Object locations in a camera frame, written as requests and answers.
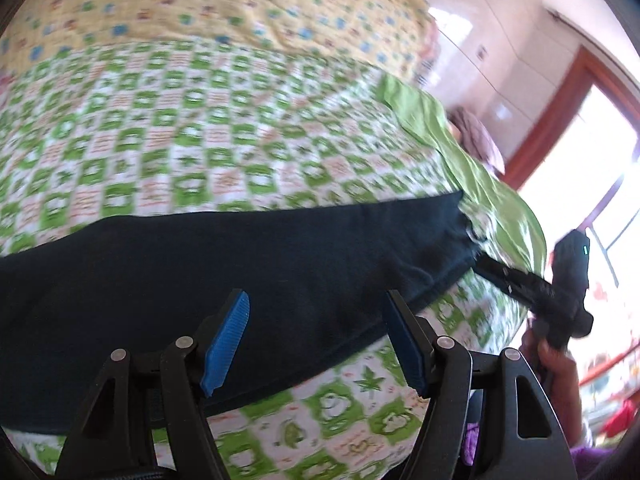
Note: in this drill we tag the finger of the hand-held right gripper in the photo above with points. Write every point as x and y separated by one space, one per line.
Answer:
510 277

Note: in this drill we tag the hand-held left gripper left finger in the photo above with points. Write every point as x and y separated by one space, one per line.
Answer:
223 347

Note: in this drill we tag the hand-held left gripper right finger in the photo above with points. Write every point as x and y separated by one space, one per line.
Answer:
406 347

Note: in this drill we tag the dark navy pants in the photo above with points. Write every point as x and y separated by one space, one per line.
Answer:
210 290

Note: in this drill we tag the person's right forearm purple sleeve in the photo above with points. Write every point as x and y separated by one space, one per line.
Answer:
595 462

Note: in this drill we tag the person's right hand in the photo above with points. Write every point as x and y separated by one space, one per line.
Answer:
555 380

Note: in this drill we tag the plain green bed sheet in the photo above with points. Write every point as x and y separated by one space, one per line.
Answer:
465 170

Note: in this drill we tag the mauve cloth bundle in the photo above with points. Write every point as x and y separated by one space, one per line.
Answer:
475 135

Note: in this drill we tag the green checkered printed blanket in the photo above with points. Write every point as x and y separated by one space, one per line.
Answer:
210 125

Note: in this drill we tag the yellow printed blanket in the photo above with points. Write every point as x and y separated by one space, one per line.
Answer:
200 5

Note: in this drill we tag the wooden window frame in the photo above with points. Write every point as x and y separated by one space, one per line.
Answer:
555 115

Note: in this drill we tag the white wall socket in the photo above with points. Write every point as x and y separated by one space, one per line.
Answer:
481 53

